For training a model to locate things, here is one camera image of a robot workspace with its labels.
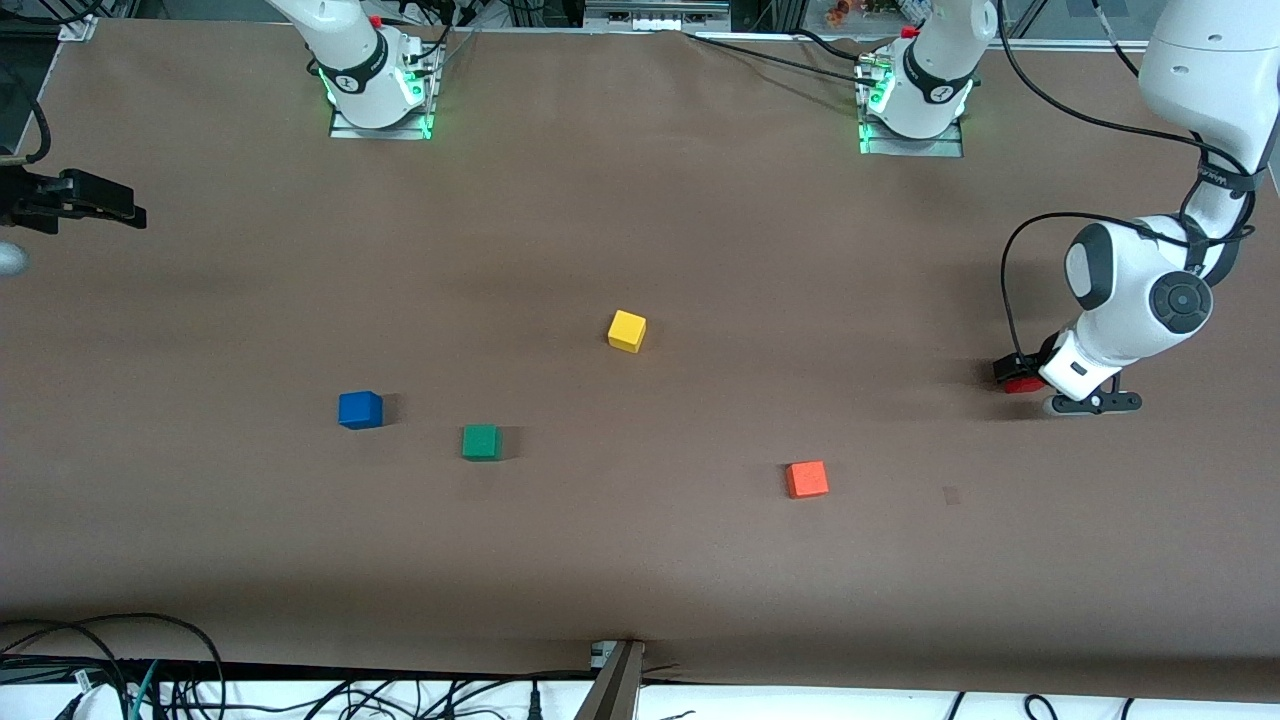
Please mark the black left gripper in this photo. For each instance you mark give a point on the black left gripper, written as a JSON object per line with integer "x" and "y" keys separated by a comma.
{"x": 1026, "y": 366}

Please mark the orange cube block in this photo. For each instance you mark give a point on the orange cube block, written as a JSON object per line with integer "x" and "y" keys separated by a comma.
{"x": 807, "y": 479}

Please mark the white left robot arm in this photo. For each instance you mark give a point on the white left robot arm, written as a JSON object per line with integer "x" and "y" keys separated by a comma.
{"x": 1130, "y": 290}

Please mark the red cube block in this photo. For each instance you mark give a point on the red cube block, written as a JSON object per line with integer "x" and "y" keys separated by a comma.
{"x": 1022, "y": 386}

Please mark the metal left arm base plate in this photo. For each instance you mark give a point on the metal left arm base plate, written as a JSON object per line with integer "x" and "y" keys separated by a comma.
{"x": 915, "y": 148}

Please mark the green cube block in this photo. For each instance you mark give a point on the green cube block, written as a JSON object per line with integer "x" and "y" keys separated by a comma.
{"x": 481, "y": 442}

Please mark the dark metal post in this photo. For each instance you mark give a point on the dark metal post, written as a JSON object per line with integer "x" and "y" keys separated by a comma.
{"x": 615, "y": 690}

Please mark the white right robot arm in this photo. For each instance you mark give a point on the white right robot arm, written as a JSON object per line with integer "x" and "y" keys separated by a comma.
{"x": 350, "y": 60}

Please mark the blue cube block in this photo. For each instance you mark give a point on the blue cube block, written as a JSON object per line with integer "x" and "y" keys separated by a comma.
{"x": 360, "y": 410}

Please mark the orange background object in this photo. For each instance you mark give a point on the orange background object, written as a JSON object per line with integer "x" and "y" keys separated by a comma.
{"x": 838, "y": 12}

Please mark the metal table corner bracket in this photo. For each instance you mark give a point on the metal table corner bracket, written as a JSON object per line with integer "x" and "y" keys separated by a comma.
{"x": 78, "y": 28}

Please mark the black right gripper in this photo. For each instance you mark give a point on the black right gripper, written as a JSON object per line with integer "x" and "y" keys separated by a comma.
{"x": 40, "y": 201}

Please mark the yellow cube block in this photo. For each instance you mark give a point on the yellow cube block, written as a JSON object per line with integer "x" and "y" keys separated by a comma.
{"x": 627, "y": 330}

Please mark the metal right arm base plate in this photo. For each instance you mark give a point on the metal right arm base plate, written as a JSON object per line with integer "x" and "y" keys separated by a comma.
{"x": 380, "y": 133}

